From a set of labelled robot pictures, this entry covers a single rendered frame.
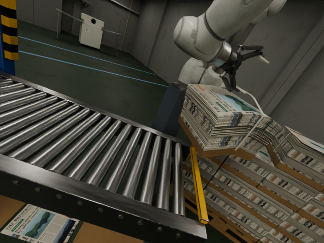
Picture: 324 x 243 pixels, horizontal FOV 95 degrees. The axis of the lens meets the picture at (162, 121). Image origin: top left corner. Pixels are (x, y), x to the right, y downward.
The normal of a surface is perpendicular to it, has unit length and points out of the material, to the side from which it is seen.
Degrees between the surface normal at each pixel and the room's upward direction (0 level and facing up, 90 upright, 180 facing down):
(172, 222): 0
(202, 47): 129
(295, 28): 90
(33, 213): 1
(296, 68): 90
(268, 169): 90
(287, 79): 90
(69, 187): 0
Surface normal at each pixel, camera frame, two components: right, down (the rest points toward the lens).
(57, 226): 0.36, -0.83
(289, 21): -0.81, -0.05
